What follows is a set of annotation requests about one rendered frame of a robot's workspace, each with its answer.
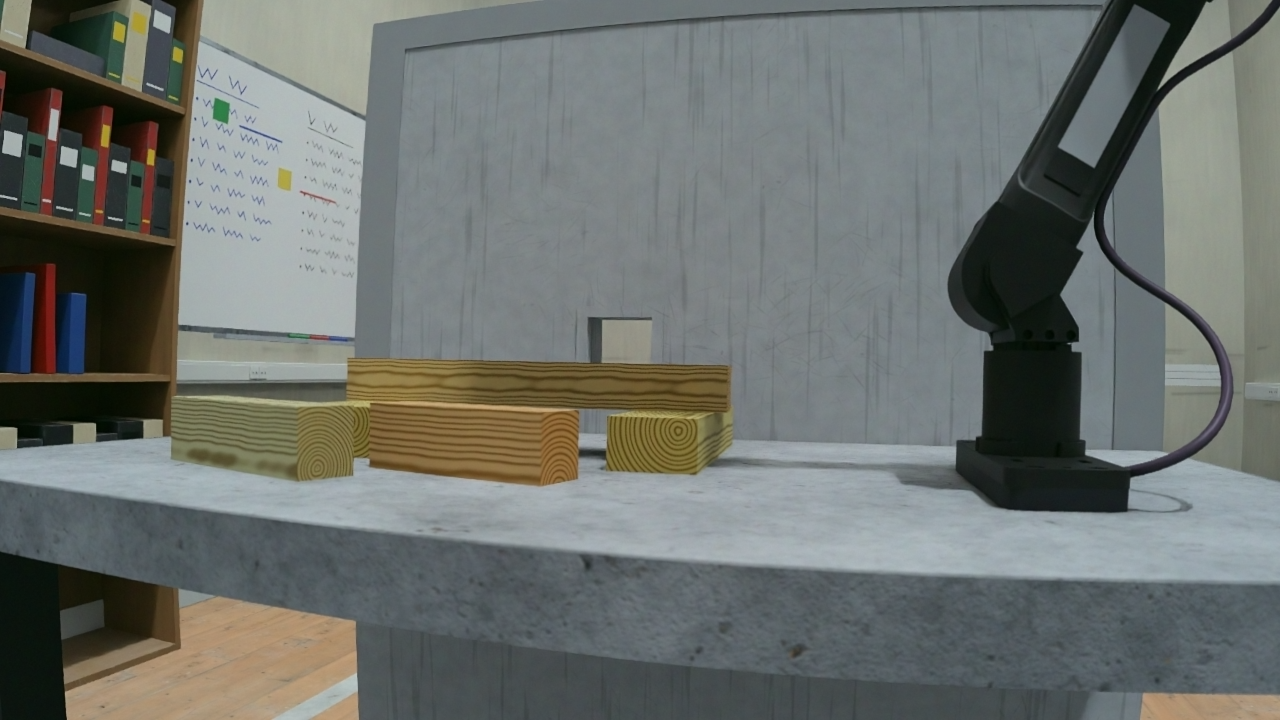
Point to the brown wooden block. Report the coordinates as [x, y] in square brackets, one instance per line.
[516, 445]

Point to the grey panel wall with small slot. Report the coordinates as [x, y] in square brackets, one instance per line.
[792, 180]

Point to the light wood block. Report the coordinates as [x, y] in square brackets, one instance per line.
[361, 427]
[666, 442]

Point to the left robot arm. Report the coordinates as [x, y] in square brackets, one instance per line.
[1031, 408]

